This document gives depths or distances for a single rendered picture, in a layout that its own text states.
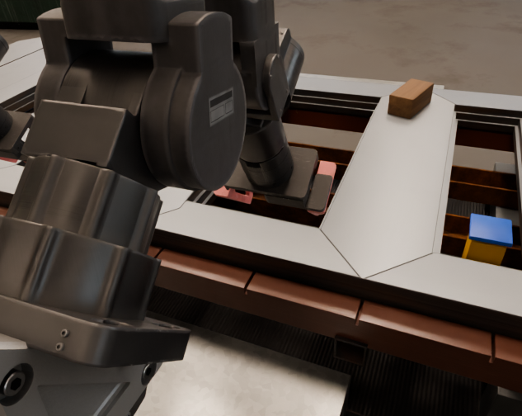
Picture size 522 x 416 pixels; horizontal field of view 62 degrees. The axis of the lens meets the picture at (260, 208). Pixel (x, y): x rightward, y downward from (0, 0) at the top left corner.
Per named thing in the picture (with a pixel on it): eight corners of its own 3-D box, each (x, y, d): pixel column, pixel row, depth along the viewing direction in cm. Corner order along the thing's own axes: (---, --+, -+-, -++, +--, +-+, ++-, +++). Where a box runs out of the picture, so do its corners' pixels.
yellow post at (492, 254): (449, 300, 83) (472, 222, 72) (477, 306, 82) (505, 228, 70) (447, 319, 80) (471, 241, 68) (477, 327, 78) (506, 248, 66)
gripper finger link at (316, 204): (289, 183, 61) (277, 145, 53) (340, 191, 59) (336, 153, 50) (276, 227, 58) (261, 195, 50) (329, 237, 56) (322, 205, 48)
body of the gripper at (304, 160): (241, 147, 55) (224, 110, 49) (320, 158, 52) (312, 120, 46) (225, 191, 53) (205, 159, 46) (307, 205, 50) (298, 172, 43)
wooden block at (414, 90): (408, 96, 113) (411, 78, 110) (430, 101, 110) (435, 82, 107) (387, 113, 106) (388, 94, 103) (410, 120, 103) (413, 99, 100)
